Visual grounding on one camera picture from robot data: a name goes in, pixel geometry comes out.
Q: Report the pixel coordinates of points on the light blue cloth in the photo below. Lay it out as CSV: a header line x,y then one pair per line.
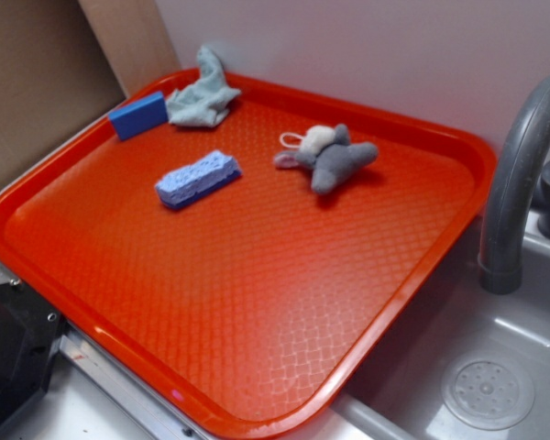
x,y
203,103

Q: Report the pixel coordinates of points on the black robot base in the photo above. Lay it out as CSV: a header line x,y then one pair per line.
x,y
30,335

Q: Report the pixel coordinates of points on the grey plush elephant toy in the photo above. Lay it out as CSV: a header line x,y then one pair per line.
x,y
328,153

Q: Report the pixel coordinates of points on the blue sponge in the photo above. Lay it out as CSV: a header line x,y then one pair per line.
x,y
190,183

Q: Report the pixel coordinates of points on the blue rectangular block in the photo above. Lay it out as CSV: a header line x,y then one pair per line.
x,y
140,116

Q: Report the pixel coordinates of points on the grey toy faucet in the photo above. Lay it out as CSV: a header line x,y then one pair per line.
x,y
516,182

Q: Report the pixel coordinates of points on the grey toy sink basin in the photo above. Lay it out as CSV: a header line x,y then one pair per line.
x,y
460,362

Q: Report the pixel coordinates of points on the brown cardboard panel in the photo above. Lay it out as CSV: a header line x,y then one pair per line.
x,y
64,63

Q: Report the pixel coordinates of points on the silver metal rail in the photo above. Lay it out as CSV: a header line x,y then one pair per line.
x,y
91,396

